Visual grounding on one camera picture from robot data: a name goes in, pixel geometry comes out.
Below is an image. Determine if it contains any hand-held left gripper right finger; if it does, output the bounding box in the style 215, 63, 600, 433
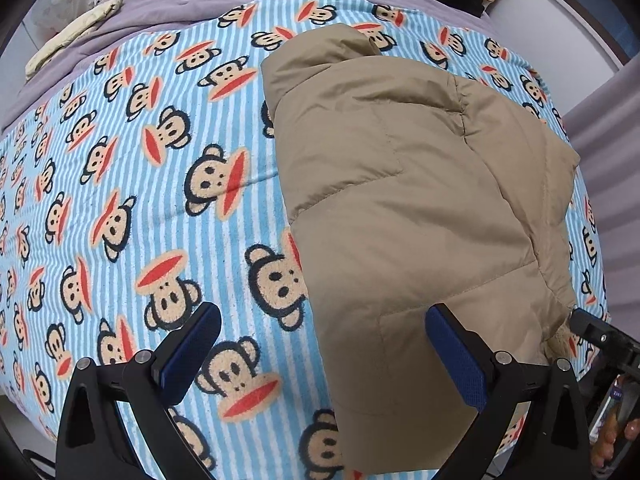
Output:
425, 303, 593, 480

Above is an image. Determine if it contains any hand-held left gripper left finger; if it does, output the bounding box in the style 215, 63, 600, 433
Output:
55, 302, 223, 480

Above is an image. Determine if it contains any monkey print striped blanket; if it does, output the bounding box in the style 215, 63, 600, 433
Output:
0, 0, 613, 480

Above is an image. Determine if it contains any tan puffer jacket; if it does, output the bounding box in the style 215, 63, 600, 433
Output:
261, 23, 582, 476

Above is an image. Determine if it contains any person's right hand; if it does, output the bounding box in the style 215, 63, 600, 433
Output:
590, 417, 640, 468

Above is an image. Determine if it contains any cream quilted cloth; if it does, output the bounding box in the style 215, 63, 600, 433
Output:
25, 0, 126, 81

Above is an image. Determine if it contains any white cabinet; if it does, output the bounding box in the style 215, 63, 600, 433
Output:
515, 0, 640, 68

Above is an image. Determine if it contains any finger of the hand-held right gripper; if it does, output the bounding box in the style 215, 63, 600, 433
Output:
569, 308, 613, 348

